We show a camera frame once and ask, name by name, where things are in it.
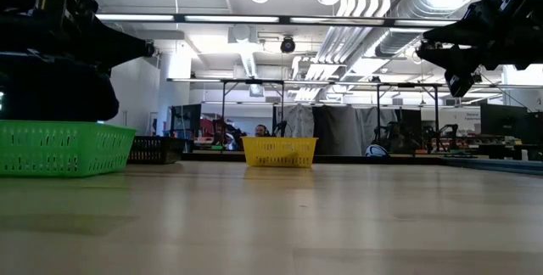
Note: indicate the yellow plastic basket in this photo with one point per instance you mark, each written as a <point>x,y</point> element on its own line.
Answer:
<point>280,152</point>

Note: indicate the black and white ball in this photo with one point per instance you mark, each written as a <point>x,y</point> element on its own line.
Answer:
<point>376,151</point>

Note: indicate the black curtain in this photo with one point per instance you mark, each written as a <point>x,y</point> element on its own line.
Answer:
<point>335,130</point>
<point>413,118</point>

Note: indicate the black plastic basket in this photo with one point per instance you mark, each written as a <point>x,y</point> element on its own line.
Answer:
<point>157,149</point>

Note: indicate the grey curtain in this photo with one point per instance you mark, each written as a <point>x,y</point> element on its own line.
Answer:
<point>301,120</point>
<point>365,118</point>

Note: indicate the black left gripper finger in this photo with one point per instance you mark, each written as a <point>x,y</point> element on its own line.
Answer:
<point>114,60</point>
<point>114,41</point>

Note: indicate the person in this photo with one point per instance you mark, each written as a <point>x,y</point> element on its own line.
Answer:
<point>261,130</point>

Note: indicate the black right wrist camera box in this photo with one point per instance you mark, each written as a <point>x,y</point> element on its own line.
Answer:
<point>459,83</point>

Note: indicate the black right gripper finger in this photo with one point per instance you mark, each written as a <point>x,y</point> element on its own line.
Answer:
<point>454,58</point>
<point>458,35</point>

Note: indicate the red cabinet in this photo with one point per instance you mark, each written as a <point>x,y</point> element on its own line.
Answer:
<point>206,127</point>

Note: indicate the distant black workstation frame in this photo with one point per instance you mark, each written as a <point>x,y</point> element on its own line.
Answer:
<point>254,81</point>

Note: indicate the black monitor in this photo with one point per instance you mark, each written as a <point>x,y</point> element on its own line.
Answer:
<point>505,120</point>
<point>186,118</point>

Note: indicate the beam with light strips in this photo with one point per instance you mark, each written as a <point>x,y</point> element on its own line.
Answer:
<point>297,20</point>

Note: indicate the black ceiling lamp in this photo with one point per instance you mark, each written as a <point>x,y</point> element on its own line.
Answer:
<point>151,50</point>
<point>287,45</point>

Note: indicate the silver ventilation duct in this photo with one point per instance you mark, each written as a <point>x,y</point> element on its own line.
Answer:
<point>407,7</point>

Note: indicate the green plastic basket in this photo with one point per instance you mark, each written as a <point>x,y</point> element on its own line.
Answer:
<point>63,152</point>

